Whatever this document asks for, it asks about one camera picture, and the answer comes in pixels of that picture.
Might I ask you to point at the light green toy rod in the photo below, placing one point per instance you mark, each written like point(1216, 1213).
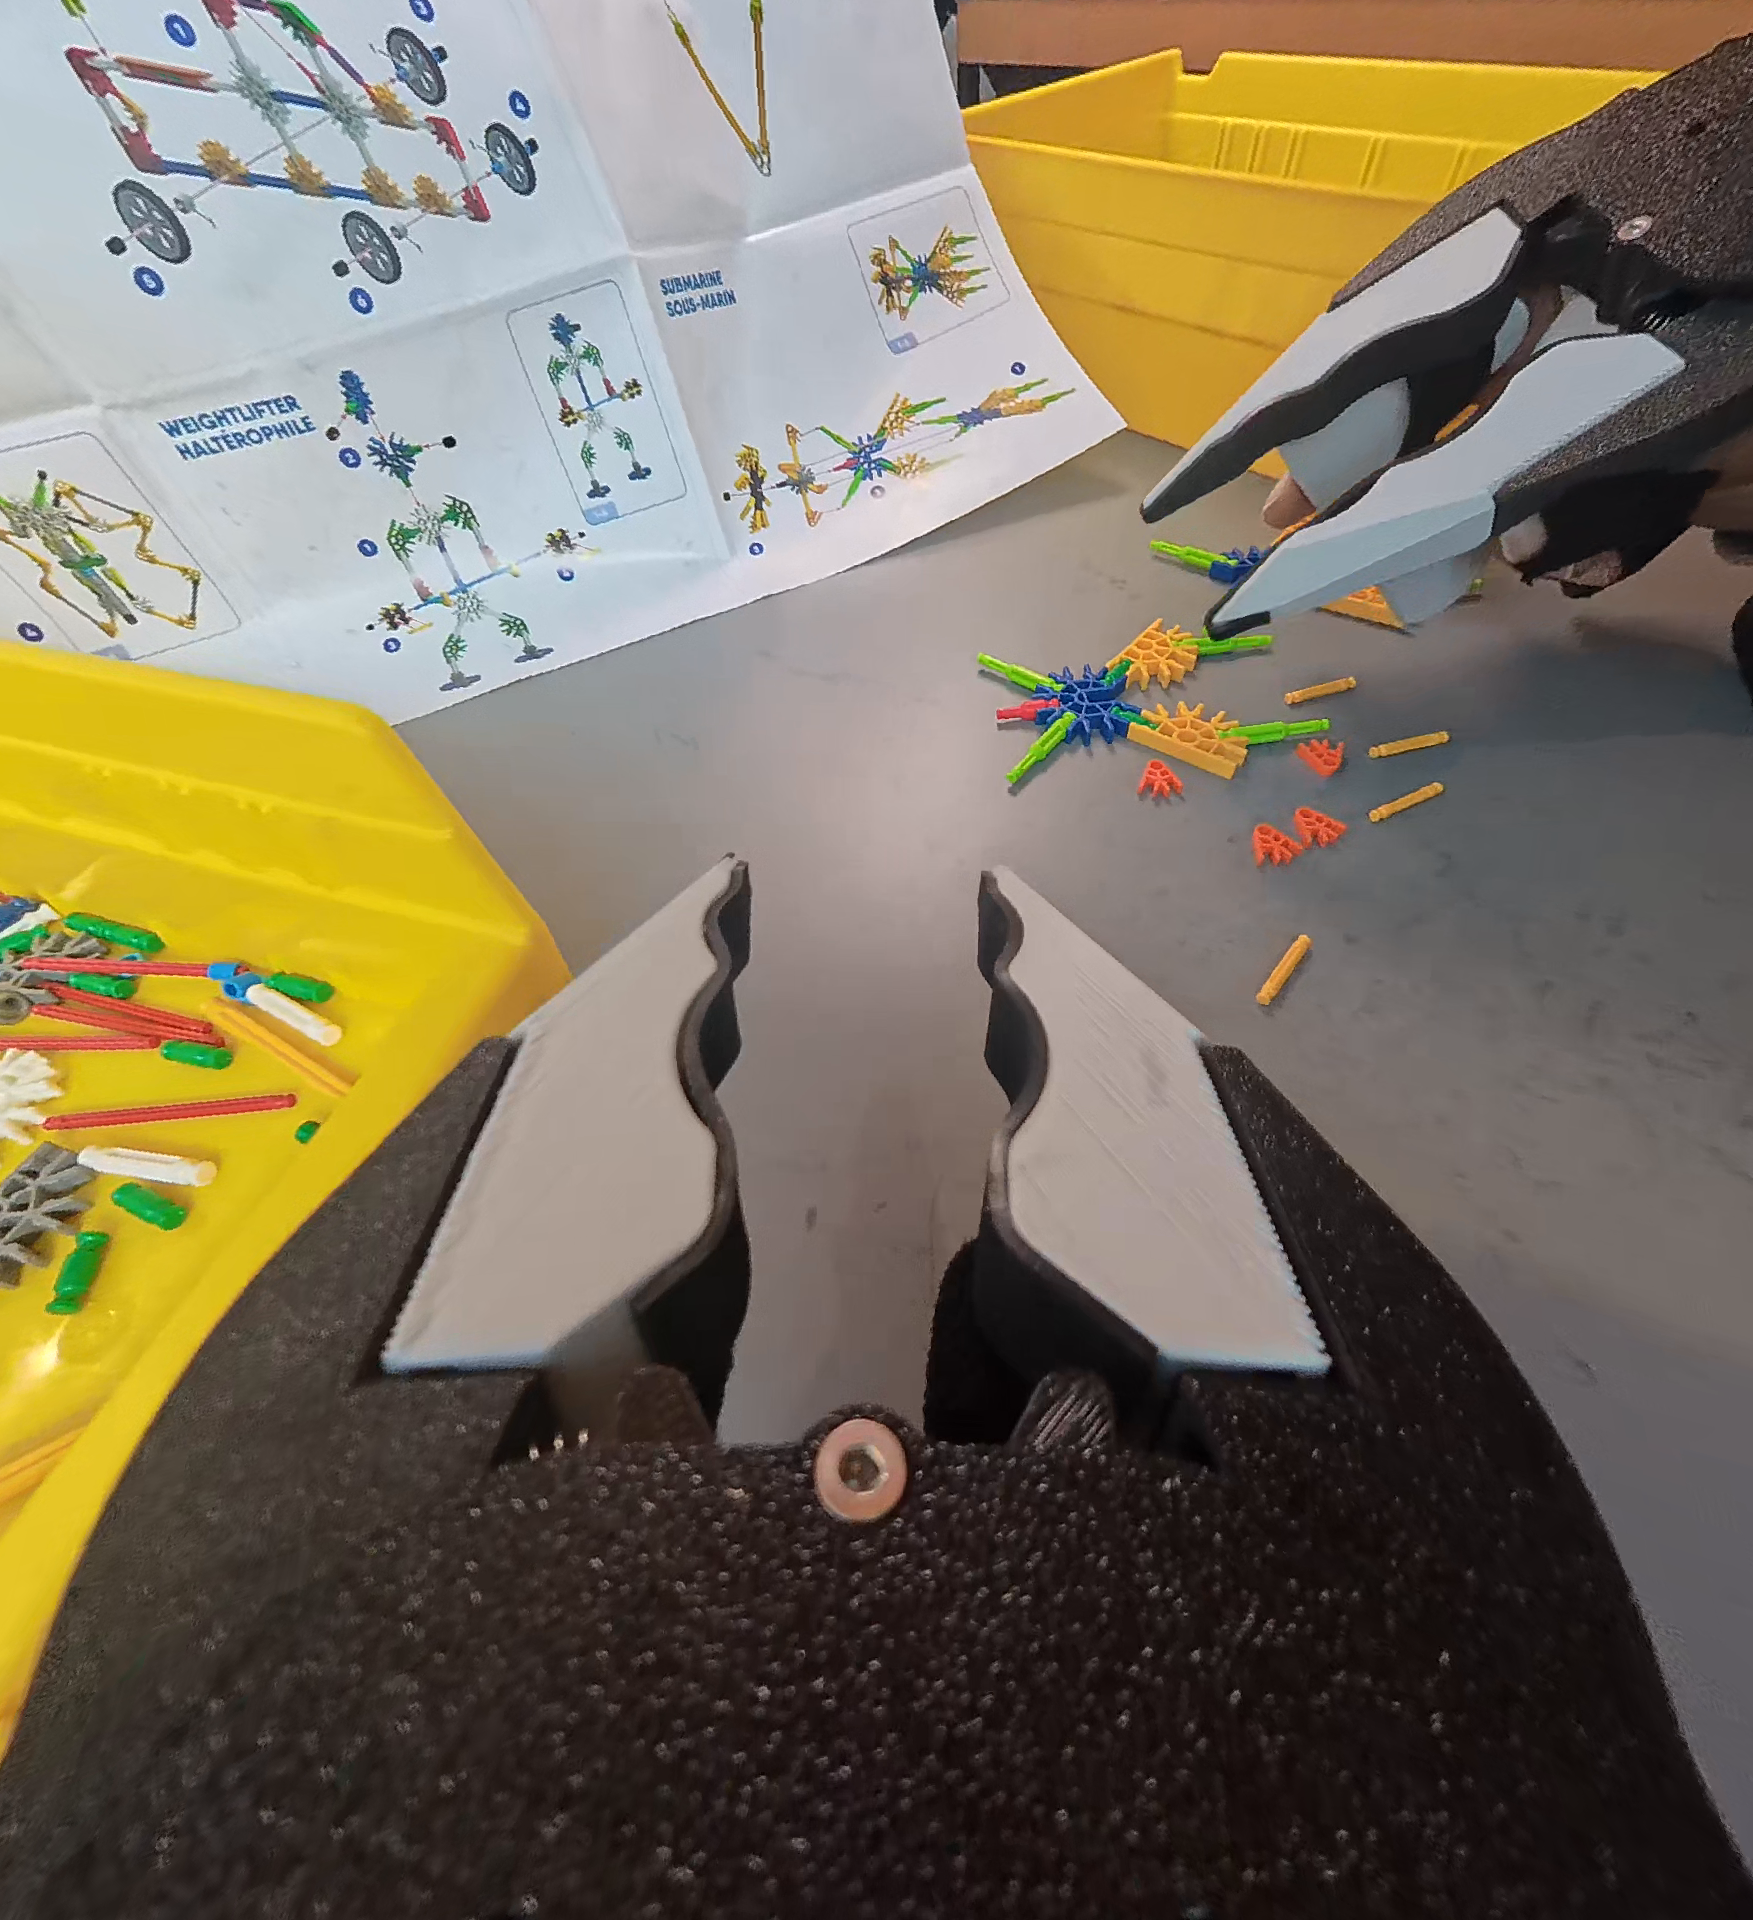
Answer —
point(1014, 668)
point(1041, 752)
point(1282, 732)
point(1231, 644)

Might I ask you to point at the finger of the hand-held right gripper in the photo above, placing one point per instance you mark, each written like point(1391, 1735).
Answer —
point(1417, 511)
point(1342, 359)

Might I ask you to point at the yellow toy connector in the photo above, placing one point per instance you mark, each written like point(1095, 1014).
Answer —
point(1155, 653)
point(1191, 748)

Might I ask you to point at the blue toy connector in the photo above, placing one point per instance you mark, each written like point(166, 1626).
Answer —
point(1086, 702)

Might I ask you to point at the pile of toy parts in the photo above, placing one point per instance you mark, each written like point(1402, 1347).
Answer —
point(6, 1111)

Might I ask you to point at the printed instruction sheet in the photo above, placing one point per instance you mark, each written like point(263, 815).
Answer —
point(366, 301)

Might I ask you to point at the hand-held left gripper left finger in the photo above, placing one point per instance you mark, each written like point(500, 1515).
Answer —
point(562, 1200)

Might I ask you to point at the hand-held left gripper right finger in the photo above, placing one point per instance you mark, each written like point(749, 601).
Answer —
point(1161, 1200)

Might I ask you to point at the thin yellow toy rod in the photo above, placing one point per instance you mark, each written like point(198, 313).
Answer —
point(1284, 968)
point(1406, 804)
point(1409, 744)
point(1319, 692)

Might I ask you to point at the assembled toy model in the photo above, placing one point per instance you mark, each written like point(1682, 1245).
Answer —
point(1191, 555)

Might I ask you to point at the grey desk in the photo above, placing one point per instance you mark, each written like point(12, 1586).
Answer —
point(1492, 1200)

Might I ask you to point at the red short toy rod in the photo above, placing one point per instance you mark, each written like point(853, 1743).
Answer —
point(1025, 707)

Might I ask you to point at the yellow storage bin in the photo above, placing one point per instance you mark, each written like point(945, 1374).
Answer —
point(290, 796)
point(1191, 224)

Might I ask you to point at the small red toy connector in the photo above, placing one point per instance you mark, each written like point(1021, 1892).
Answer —
point(1319, 757)
point(1277, 848)
point(1319, 828)
point(1158, 781)

